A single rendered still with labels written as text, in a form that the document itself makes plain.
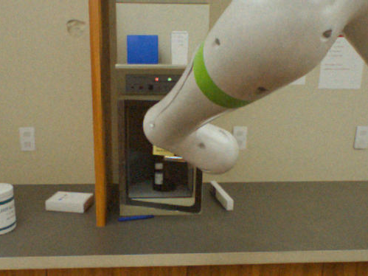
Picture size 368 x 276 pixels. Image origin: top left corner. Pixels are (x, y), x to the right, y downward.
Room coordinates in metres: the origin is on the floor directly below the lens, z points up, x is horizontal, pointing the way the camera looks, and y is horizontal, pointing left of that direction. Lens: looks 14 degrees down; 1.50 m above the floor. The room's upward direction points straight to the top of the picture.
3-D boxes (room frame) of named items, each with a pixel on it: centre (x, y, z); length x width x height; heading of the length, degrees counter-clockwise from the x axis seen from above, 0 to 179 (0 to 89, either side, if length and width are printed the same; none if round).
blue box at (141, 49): (1.23, 0.04, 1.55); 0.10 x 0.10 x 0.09; 3
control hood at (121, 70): (1.23, -0.03, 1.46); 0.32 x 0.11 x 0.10; 93
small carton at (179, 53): (1.24, -0.08, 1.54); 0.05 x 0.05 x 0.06; 87
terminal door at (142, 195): (1.23, -0.02, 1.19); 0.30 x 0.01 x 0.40; 73
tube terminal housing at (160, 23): (1.42, -0.02, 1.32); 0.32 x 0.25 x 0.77; 93
